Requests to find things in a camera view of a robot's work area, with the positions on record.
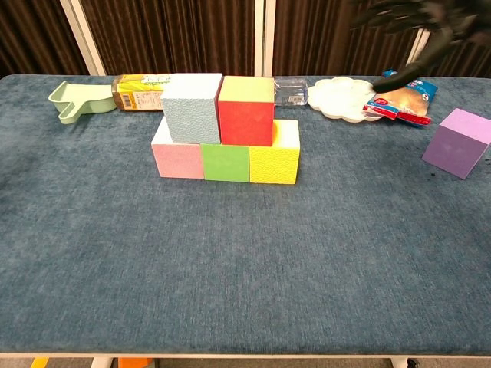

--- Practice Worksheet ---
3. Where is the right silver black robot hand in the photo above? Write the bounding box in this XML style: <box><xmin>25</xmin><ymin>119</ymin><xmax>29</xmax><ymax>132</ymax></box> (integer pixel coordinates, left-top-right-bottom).
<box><xmin>351</xmin><ymin>0</ymin><xmax>491</xmax><ymax>94</ymax></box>

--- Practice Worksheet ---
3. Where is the red foam cube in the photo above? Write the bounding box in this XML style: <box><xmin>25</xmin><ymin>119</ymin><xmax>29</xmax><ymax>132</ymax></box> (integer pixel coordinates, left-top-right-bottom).
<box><xmin>217</xmin><ymin>75</ymin><xmax>276</xmax><ymax>147</ymax></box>

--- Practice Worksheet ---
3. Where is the yellow foam cube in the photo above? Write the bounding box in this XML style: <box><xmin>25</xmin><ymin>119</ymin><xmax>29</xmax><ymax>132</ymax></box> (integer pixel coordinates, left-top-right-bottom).
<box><xmin>248</xmin><ymin>119</ymin><xmax>301</xmax><ymax>186</ymax></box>

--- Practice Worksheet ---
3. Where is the green foam cube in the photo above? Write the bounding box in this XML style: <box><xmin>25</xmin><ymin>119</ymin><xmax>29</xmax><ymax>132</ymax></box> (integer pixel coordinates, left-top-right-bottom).
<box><xmin>201</xmin><ymin>142</ymin><xmax>252</xmax><ymax>182</ymax></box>

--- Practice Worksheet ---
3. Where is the light blue foam cube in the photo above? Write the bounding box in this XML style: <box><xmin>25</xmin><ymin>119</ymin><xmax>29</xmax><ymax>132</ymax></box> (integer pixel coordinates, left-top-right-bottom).
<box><xmin>160</xmin><ymin>72</ymin><xmax>224</xmax><ymax>145</ymax></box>

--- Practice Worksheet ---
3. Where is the pink foam cube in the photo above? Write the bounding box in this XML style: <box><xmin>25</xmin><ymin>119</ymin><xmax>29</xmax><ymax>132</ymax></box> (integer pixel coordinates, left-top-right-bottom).
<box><xmin>151</xmin><ymin>116</ymin><xmax>206</xmax><ymax>180</ymax></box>

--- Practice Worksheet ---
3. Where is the blue red snack bag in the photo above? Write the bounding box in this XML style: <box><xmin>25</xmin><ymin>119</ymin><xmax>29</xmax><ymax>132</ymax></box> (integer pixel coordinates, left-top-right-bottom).
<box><xmin>362</xmin><ymin>69</ymin><xmax>439</xmax><ymax>127</ymax></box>

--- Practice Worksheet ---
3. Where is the purple foam cube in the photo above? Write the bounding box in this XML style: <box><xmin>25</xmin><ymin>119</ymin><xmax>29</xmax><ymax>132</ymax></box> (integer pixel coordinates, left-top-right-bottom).
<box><xmin>422</xmin><ymin>107</ymin><xmax>491</xmax><ymax>180</ymax></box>

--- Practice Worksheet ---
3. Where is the white flower-shaped paint palette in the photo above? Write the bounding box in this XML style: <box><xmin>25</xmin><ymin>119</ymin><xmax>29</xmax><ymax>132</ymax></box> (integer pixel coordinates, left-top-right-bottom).
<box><xmin>308</xmin><ymin>76</ymin><xmax>384</xmax><ymax>123</ymax></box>

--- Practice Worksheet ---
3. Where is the clear plastic water bottle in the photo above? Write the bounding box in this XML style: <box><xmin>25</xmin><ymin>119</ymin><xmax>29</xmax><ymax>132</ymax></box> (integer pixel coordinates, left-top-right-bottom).
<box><xmin>274</xmin><ymin>77</ymin><xmax>310</xmax><ymax>107</ymax></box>

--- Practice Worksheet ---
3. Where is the tea bottle yellow label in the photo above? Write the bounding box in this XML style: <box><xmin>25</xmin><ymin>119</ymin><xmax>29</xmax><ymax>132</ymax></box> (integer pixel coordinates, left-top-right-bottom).
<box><xmin>110</xmin><ymin>74</ymin><xmax>172</xmax><ymax>113</ymax></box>

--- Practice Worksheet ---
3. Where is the blue tablecloth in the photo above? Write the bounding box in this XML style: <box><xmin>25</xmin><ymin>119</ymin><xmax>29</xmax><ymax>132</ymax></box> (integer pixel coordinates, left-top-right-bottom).
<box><xmin>0</xmin><ymin>74</ymin><xmax>491</xmax><ymax>354</ymax></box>

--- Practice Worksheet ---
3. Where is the light green plastic dustpan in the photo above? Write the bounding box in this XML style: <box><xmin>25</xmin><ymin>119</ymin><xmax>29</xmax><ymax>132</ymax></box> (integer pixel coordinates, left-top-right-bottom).
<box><xmin>48</xmin><ymin>80</ymin><xmax>116</xmax><ymax>126</ymax></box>

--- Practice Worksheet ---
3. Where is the orange object under table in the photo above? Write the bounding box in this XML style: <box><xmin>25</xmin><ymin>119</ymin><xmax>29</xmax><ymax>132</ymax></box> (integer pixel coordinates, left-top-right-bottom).
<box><xmin>117</xmin><ymin>356</ymin><xmax>153</xmax><ymax>368</ymax></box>

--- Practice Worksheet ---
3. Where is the white table frame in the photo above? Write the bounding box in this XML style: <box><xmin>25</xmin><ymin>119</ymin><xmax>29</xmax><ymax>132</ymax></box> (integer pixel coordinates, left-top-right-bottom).
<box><xmin>0</xmin><ymin>351</ymin><xmax>491</xmax><ymax>368</ymax></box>

